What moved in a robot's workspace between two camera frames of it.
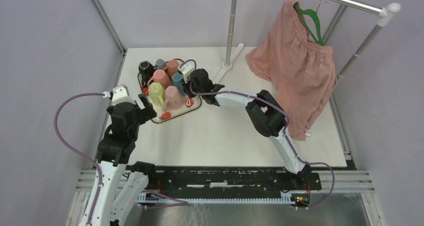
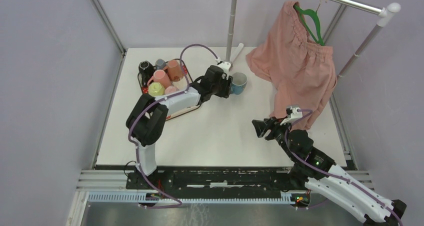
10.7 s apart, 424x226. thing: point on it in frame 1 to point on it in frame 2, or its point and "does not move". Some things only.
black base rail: (227, 182) does not move
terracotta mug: (172, 67) does not move
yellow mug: (157, 92) does not move
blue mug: (177, 79) to (239, 82)
